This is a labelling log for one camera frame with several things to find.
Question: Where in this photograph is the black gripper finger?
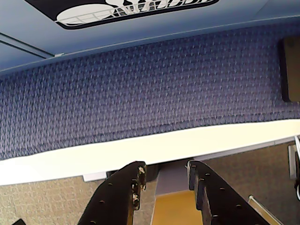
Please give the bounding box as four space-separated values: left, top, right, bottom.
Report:
188 160 266 225
77 160 148 225

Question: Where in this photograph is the brown board with black edge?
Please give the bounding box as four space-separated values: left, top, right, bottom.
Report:
278 36 300 103

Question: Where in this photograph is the black dishwasher rack decal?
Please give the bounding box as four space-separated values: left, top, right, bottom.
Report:
24 0 221 30

